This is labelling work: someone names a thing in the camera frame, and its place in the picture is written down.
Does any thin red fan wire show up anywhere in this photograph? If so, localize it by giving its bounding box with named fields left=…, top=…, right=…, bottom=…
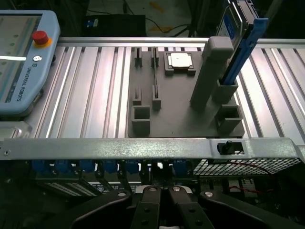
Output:
left=228, top=160, right=275, bottom=193

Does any blue-grey teach pendant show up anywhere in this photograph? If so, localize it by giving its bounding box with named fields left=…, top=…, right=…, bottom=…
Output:
left=0, top=9, right=61, bottom=118

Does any hard disk in blue caddy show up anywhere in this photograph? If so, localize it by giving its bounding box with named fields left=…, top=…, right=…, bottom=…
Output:
left=216, top=0, right=270, bottom=86

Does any black floor cable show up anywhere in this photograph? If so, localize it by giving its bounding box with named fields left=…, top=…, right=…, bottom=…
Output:
left=147, top=16, right=189, bottom=37

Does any grey plastic parts rack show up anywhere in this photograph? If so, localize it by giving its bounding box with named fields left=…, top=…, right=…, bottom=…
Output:
left=127, top=36, right=246, bottom=139

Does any bare green RAM stick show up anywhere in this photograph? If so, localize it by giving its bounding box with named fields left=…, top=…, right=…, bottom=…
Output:
left=152, top=47, right=160, bottom=99

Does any black equipment box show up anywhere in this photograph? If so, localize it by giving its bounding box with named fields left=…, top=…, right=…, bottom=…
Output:
left=82, top=14, right=146, bottom=38

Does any open black PC case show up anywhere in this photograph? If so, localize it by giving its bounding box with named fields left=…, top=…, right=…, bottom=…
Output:
left=0, top=120, right=305, bottom=229

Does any silver CPU chip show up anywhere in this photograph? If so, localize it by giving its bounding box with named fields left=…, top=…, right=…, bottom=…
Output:
left=170, top=52, right=193, bottom=70

